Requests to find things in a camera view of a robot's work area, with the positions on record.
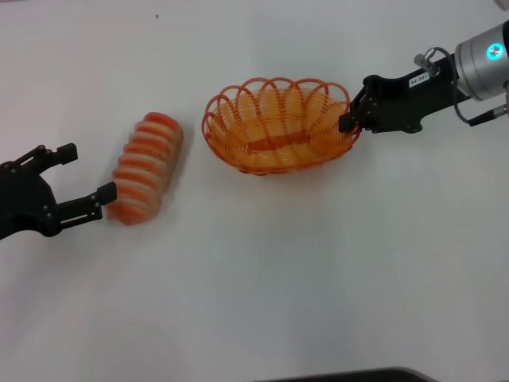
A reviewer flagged grey right arm cable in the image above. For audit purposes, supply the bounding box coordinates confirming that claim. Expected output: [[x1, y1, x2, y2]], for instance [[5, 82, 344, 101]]
[[413, 46, 509, 127]]

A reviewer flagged orange woven plastic basket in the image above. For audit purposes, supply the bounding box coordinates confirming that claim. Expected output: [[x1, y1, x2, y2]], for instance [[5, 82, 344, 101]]
[[201, 76, 362, 176]]

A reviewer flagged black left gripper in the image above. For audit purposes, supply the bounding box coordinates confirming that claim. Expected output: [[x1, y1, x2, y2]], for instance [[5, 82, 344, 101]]
[[0, 142, 118, 241]]

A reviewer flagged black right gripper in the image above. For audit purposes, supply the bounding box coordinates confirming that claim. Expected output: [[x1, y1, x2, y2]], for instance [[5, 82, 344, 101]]
[[338, 53, 471, 135]]

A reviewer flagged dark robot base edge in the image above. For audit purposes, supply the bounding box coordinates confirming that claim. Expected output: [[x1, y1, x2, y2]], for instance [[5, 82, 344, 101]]
[[254, 366, 435, 382]]

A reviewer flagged sliced orange white bread loaf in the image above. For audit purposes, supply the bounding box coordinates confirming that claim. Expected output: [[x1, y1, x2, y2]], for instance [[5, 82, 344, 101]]
[[104, 111, 185, 226]]

